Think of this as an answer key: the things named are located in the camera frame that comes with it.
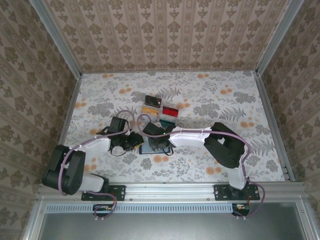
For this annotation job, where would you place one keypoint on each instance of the navy leather card holder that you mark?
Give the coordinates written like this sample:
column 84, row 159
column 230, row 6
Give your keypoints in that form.
column 145, row 151

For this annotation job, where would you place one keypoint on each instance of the red credit card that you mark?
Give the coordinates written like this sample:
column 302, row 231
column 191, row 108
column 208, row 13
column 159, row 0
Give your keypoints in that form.
column 170, row 111

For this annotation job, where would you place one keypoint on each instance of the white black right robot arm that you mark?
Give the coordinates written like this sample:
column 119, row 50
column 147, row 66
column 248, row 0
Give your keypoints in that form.
column 190, row 137

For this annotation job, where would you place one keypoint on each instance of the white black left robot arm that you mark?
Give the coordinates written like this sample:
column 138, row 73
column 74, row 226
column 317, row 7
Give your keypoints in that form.
column 97, row 145

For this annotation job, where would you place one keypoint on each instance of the silver credit card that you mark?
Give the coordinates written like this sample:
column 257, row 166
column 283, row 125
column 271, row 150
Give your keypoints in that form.
column 148, row 120

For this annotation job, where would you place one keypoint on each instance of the green credit card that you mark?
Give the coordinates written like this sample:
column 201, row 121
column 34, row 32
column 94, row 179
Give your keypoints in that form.
column 167, row 123

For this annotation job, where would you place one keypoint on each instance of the orange credit card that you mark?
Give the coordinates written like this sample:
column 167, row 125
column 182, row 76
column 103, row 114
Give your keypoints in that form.
column 150, row 111

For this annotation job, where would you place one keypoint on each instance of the black credit card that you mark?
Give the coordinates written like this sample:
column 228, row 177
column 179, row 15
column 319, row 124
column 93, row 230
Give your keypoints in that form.
column 153, row 101

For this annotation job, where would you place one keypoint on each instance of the floral patterned table cover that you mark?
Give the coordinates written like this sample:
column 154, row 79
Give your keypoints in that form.
column 175, row 170

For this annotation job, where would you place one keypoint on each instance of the grey metal panel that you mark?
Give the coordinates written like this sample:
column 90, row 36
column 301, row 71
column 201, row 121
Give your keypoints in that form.
column 170, row 227

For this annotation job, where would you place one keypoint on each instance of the long aluminium base rail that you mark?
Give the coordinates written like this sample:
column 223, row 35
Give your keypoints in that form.
column 170, row 191

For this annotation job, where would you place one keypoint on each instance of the aluminium side rail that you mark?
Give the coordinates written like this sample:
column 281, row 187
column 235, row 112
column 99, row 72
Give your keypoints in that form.
column 70, row 110
column 269, row 110

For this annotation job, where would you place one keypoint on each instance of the aluminium frame post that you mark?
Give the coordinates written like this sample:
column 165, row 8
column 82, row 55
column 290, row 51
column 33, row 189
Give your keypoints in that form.
column 59, row 40
column 277, row 37

